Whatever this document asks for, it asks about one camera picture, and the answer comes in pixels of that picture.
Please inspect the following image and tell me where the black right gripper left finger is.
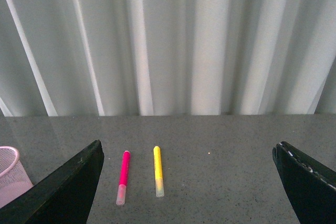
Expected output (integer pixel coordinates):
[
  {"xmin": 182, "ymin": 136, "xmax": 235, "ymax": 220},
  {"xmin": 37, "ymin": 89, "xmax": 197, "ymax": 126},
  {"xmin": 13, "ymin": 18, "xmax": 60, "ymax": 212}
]
[{"xmin": 1, "ymin": 140, "xmax": 104, "ymax": 223}]

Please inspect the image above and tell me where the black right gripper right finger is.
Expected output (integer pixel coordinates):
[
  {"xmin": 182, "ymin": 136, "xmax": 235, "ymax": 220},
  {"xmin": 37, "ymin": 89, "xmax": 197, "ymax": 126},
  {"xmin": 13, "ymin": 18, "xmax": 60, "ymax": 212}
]
[{"xmin": 272, "ymin": 141, "xmax": 335, "ymax": 223}]

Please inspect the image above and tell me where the pink marker pen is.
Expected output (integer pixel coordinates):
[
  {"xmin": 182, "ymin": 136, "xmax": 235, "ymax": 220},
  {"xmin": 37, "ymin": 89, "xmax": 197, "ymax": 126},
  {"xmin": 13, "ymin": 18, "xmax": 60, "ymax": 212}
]
[{"xmin": 116, "ymin": 151, "xmax": 131, "ymax": 206}]

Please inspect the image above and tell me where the pink mesh pen cup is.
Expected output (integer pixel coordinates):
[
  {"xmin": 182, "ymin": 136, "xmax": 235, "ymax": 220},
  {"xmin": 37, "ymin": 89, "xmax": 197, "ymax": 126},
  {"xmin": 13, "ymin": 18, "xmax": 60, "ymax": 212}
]
[{"xmin": 1, "ymin": 146, "xmax": 33, "ymax": 208}]

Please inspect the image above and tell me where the yellow marker pen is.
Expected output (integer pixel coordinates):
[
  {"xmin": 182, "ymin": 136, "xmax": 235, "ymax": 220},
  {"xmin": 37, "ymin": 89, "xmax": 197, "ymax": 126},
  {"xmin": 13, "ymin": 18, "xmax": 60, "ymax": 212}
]
[{"xmin": 153, "ymin": 146, "xmax": 164, "ymax": 198}]

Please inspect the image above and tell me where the white pleated curtain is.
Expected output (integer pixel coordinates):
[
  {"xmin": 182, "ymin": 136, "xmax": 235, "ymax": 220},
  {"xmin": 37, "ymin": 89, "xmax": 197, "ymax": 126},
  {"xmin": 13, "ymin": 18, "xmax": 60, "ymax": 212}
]
[{"xmin": 1, "ymin": 0, "xmax": 335, "ymax": 117}]

